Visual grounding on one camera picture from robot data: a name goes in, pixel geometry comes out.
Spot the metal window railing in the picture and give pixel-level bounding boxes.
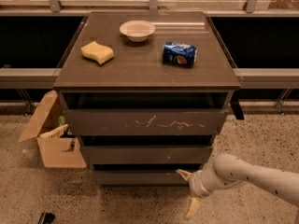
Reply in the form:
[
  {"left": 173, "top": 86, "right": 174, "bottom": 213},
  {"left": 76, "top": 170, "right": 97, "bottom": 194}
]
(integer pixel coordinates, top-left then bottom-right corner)
[{"left": 1, "top": 0, "right": 299, "bottom": 111}]

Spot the black object on floor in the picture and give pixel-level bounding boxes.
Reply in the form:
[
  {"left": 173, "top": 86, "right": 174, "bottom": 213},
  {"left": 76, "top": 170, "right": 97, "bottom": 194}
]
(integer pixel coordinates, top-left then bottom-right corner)
[{"left": 37, "top": 212, "right": 55, "bottom": 224}]

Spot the snack bag in box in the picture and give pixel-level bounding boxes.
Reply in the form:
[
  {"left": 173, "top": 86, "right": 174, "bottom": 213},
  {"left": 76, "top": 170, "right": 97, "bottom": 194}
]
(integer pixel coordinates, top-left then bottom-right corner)
[{"left": 39, "top": 116, "right": 68, "bottom": 138}]

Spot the grey drawer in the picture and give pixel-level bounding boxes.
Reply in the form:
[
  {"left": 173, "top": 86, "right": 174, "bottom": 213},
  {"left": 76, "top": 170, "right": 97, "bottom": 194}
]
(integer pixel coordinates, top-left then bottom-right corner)
[
  {"left": 92, "top": 171, "right": 187, "bottom": 186},
  {"left": 81, "top": 146, "right": 212, "bottom": 164}
]

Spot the dark grey drawer cabinet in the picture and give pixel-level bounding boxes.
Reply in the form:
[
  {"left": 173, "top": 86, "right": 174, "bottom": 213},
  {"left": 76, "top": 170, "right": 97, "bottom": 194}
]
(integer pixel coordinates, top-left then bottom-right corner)
[{"left": 52, "top": 10, "right": 246, "bottom": 189}]

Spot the yellow sponge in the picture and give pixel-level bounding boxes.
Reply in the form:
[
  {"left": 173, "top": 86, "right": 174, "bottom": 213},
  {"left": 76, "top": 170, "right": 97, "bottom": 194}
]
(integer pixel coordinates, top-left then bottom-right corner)
[{"left": 81, "top": 41, "right": 114, "bottom": 65}]

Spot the top drawer scratched front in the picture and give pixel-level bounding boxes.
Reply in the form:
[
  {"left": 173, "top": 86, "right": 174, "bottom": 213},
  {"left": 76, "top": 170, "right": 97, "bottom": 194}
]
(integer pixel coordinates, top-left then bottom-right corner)
[{"left": 64, "top": 109, "right": 227, "bottom": 136}]

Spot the open cardboard box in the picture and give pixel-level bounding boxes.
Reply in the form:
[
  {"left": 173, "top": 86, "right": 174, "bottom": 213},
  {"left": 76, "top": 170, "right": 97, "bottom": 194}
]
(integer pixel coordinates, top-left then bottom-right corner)
[{"left": 19, "top": 91, "right": 86, "bottom": 168}]

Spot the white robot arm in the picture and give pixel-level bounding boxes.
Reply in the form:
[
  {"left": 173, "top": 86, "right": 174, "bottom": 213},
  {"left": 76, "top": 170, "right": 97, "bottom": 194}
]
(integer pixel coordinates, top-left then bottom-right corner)
[{"left": 177, "top": 153, "right": 299, "bottom": 219}]

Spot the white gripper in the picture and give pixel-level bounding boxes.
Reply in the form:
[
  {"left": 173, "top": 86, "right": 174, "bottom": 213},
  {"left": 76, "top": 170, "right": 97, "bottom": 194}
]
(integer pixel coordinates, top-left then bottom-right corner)
[{"left": 177, "top": 168, "right": 218, "bottom": 219}]

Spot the blue Pepsi can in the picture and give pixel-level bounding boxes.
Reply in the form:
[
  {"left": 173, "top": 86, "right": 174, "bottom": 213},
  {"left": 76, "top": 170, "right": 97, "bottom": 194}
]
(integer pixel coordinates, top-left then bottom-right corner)
[{"left": 163, "top": 41, "right": 197, "bottom": 67}]

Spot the white ceramic bowl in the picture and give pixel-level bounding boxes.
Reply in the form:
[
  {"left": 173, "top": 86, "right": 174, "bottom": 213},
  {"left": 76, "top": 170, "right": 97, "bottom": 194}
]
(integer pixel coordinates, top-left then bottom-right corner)
[{"left": 120, "top": 21, "right": 155, "bottom": 42}]

